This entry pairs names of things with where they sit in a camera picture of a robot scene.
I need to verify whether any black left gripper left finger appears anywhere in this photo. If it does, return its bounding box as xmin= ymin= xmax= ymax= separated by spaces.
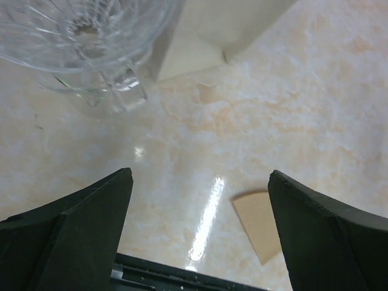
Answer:
xmin=1 ymin=168 xmax=133 ymax=290

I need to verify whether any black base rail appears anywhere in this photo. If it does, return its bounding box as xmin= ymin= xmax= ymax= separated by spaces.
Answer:
xmin=110 ymin=253 xmax=259 ymax=291

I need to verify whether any brown paper filter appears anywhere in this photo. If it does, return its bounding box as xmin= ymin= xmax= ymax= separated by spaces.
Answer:
xmin=232 ymin=190 xmax=281 ymax=265

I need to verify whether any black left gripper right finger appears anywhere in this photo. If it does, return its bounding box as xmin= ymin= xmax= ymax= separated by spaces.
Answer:
xmin=268 ymin=170 xmax=387 ymax=290

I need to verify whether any cream canvas tote bag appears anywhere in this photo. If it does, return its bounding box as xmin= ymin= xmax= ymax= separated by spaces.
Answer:
xmin=149 ymin=0 xmax=294 ymax=82

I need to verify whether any clear plastic cup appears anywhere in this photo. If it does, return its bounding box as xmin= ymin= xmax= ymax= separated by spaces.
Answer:
xmin=1 ymin=1 xmax=182 ymax=117

